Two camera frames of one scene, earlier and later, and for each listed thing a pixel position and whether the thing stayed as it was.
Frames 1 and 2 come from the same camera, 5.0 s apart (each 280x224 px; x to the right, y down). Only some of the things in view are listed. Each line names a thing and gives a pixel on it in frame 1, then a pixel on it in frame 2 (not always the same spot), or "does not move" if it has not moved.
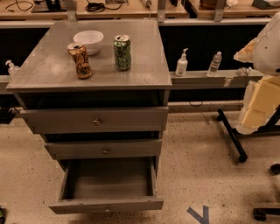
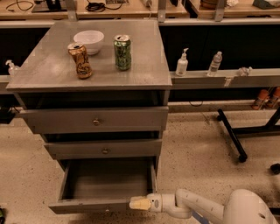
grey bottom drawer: x=109 y=185 does not move
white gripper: x=269 y=52 to x=155 y=200
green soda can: x=122 y=52 does not move
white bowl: x=91 y=39 does not move
